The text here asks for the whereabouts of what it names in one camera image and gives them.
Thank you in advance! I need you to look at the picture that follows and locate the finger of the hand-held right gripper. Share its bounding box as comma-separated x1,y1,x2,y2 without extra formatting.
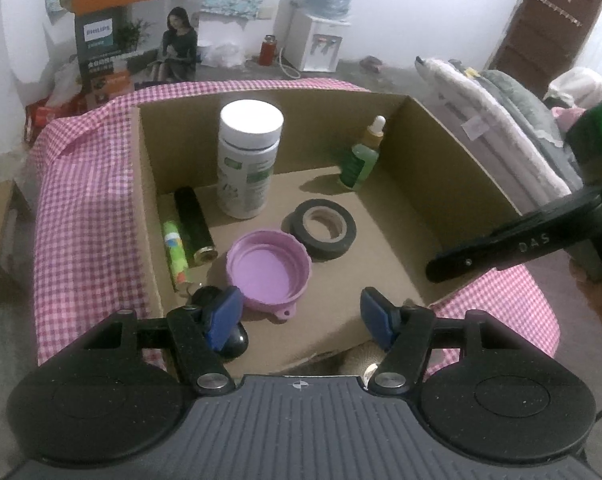
427,185,602,285

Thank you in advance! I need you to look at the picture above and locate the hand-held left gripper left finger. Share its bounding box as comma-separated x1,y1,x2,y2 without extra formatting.
83,286,244,395

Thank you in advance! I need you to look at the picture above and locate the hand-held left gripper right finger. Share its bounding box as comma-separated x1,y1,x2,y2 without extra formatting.
360,287,526,395

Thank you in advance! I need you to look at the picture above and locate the black oval case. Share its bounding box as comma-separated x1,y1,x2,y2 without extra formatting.
188,285,250,359

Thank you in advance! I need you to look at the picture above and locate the purple collapsible bowl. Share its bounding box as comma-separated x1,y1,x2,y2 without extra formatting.
226,230,313,321

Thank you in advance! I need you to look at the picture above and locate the green patterned lip balm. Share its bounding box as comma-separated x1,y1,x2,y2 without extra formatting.
162,220,192,295

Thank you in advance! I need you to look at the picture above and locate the black tape roll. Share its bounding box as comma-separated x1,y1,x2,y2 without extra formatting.
282,199,356,261

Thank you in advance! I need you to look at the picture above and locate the black cylindrical tube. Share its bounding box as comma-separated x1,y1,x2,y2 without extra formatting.
174,186,216,266

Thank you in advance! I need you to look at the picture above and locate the brown cardboard box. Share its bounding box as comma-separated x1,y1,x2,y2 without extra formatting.
131,87,524,376

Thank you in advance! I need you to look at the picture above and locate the white supplement bottle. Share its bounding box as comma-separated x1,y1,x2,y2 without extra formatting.
217,101,285,220

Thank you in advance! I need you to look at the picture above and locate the green dropper bottle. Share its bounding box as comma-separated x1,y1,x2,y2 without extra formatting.
338,115,388,190

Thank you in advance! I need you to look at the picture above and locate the pink cloth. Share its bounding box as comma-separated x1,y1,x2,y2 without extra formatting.
551,105,589,128

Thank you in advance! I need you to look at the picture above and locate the white pillow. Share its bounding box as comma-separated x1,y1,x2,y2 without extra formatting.
543,66,602,108

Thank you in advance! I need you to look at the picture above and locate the grey blanket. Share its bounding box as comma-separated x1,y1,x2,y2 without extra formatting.
478,69,584,188

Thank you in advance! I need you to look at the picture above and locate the folded blankets pile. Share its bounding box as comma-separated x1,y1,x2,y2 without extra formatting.
415,56,574,208

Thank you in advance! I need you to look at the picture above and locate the brown wooden door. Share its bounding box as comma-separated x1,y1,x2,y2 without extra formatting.
490,0,602,92

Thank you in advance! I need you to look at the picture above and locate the pink checked tablecloth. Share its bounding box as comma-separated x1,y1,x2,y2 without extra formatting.
28,77,562,376

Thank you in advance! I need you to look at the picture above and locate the brown cardboard piece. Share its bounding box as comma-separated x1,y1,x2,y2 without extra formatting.
0,179,34,271

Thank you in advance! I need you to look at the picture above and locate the white plastic bag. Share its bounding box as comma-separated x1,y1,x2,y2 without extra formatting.
199,40,246,68

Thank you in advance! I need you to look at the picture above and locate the red shoe box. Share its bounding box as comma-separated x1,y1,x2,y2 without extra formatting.
25,99,89,143

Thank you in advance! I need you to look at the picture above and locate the white water dispenser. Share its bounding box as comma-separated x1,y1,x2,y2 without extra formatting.
282,10,345,73

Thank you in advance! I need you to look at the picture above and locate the white curtain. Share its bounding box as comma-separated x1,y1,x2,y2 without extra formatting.
0,0,49,201

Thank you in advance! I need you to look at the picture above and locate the door hook rail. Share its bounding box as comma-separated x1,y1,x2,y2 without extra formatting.
533,0,584,27

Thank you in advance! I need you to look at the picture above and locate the white dispenser cable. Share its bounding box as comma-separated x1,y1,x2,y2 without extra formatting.
277,46,302,81

